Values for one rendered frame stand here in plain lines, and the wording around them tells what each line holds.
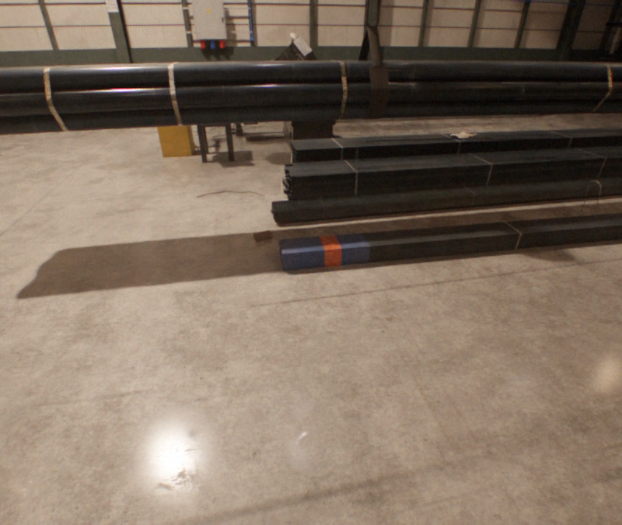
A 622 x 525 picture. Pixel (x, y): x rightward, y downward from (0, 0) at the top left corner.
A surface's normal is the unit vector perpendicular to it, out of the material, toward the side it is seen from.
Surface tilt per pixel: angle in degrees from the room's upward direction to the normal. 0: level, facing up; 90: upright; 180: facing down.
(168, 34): 90
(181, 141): 90
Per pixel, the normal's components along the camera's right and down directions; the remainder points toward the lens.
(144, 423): 0.00, -0.85
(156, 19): 0.20, 0.52
